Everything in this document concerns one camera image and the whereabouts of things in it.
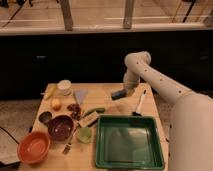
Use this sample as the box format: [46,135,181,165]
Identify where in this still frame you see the blue sponge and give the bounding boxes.
[111,90,126,100]

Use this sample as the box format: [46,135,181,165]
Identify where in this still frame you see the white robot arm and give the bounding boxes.
[123,51,213,171]

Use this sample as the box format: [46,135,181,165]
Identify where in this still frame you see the green plastic tray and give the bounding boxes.
[95,116,165,171]

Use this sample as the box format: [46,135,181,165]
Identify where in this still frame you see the green cucumber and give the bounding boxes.
[83,107,106,117]

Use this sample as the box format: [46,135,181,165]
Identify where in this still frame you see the blue grey triangular cloth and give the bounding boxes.
[74,89,88,105]

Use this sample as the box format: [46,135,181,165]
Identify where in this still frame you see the white rectangular block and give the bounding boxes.
[79,112,99,127]

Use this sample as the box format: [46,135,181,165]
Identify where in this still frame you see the red grapes bunch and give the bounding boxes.
[67,104,81,120]

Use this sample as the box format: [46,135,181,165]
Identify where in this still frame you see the light green cup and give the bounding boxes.
[77,127,92,143]

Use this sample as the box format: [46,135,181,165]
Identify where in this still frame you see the white cup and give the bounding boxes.
[57,80,71,95]

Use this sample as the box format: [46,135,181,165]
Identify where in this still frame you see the yellow lemon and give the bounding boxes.
[51,99,61,111]

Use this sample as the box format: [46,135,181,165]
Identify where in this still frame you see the yellow banana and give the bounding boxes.
[43,84,57,100]

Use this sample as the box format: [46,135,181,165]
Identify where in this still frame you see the purple bowl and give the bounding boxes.
[48,115,74,141]

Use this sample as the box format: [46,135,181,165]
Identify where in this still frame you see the metal fork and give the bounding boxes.
[62,124,80,154]

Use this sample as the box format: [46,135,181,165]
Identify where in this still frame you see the small dark bowl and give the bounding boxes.
[39,111,52,124]

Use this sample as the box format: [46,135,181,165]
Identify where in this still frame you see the orange bowl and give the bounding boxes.
[17,131,50,164]

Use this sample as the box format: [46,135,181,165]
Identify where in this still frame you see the black cable left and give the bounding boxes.
[0,125,21,145]

